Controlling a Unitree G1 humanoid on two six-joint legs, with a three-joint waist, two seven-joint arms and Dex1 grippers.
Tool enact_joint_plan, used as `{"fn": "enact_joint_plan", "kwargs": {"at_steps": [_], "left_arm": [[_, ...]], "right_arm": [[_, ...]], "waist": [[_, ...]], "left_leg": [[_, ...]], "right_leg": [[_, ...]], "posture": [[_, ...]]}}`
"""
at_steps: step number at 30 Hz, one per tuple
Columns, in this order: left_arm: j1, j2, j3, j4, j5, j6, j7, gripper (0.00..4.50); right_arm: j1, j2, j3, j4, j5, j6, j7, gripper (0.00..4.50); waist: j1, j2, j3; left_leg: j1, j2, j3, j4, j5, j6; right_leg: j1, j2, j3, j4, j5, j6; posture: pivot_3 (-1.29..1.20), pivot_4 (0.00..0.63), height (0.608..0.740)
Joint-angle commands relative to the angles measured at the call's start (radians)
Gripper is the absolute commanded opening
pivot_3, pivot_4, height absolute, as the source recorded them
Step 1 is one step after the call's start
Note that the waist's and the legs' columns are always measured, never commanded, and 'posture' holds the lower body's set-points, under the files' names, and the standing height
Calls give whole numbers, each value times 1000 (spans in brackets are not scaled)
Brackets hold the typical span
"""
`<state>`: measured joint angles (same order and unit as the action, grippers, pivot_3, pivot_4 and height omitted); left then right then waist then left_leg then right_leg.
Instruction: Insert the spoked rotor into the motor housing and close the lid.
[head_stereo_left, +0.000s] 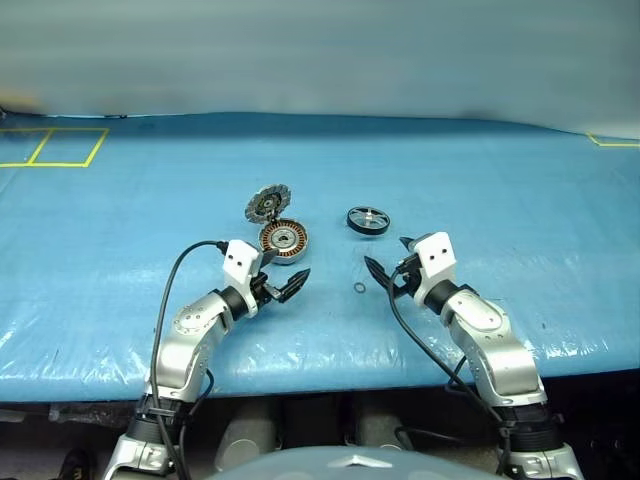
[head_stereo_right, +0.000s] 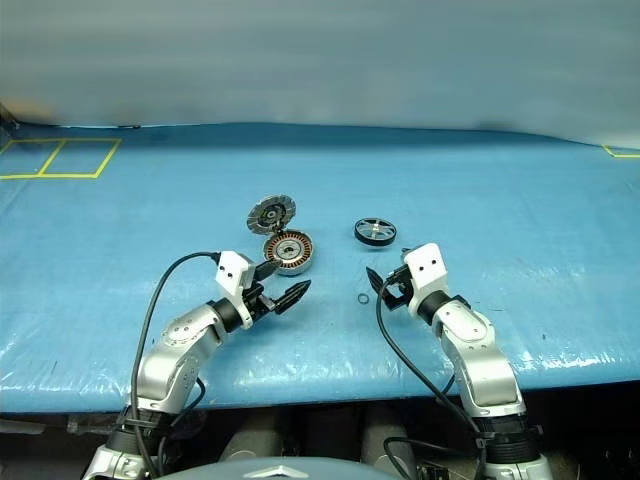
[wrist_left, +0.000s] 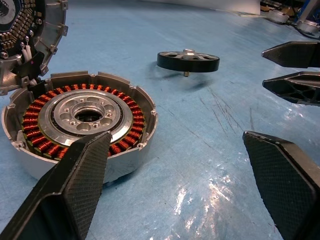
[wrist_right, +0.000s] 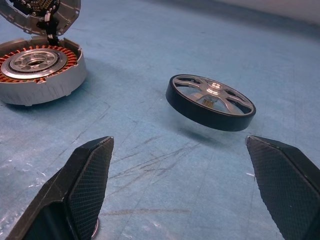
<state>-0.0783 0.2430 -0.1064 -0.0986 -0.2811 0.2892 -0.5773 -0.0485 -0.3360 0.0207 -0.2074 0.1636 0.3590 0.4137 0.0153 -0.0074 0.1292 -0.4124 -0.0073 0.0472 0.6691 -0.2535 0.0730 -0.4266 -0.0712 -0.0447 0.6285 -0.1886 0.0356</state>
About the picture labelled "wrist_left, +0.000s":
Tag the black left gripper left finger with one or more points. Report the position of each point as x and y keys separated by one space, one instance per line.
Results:
x=75 y=180

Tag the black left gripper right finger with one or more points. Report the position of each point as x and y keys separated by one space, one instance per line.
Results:
x=287 y=180

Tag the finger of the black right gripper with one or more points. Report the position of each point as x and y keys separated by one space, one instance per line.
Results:
x=297 y=53
x=282 y=83

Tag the silver spoked motor cap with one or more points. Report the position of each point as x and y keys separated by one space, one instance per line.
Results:
x=187 y=65

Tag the motor stator with copper windings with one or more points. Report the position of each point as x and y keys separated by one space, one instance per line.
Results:
x=32 y=118

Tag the white board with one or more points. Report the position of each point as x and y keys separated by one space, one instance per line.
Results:
x=212 y=5

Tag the blue plastic table cover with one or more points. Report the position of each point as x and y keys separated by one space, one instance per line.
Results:
x=190 y=140

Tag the dark toothed rotor disc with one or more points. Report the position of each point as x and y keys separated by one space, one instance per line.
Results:
x=47 y=30

